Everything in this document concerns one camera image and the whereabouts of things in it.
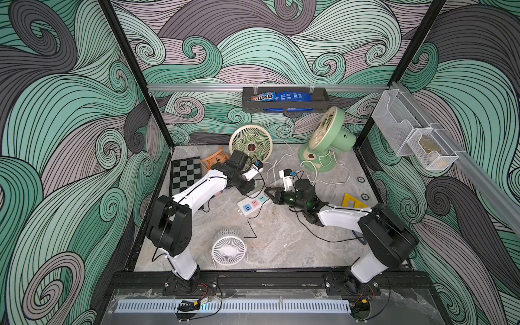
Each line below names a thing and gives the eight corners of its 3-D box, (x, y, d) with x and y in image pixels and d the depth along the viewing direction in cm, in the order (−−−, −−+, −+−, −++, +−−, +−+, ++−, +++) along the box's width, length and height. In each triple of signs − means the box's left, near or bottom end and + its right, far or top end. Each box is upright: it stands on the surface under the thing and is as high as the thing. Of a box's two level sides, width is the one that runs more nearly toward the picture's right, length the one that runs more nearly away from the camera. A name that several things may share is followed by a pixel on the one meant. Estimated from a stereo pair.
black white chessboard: (172, 194, 101) (169, 190, 98) (173, 165, 113) (170, 160, 110) (202, 188, 103) (200, 183, 100) (200, 161, 116) (198, 155, 112)
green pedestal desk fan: (318, 183, 105) (338, 137, 80) (296, 163, 114) (308, 116, 89) (343, 166, 112) (368, 119, 87) (320, 149, 122) (337, 102, 96)
